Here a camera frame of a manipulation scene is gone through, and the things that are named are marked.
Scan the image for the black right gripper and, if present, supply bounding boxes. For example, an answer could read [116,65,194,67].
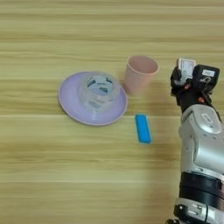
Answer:
[170,66,215,115]

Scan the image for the small red white box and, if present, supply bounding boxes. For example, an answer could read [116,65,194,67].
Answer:
[177,57,197,83]

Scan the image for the pink plastic cup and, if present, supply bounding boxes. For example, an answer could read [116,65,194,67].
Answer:
[124,54,161,96]

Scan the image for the clear tape roll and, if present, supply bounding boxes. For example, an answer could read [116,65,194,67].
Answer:
[78,71,122,112]

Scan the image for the black box with white label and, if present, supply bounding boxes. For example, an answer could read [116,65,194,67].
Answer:
[192,64,221,94]

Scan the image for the blue rectangular block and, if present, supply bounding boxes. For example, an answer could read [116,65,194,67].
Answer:
[134,113,153,144]

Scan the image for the purple round plate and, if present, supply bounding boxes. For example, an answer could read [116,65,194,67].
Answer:
[58,71,130,127]

